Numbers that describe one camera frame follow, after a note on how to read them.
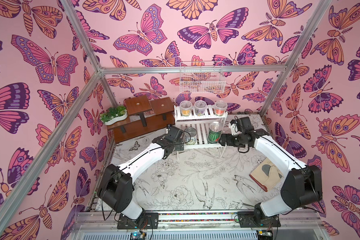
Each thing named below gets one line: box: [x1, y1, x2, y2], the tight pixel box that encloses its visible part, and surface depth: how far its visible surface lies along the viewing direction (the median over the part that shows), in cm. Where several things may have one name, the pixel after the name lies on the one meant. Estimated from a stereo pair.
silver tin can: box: [184, 127, 197, 145], surface depth 85 cm
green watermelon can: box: [207, 121, 222, 144], surface depth 85 cm
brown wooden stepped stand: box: [107, 95, 176, 144], surface depth 108 cm
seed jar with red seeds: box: [214, 100, 228, 117], surface depth 81 cm
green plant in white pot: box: [99, 105, 128, 126], surface depth 94 cm
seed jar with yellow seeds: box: [179, 100, 193, 117], surface depth 82 cm
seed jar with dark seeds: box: [194, 100, 207, 117], surface depth 81 cm
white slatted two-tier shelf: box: [174, 104, 228, 160], surface depth 87 cm
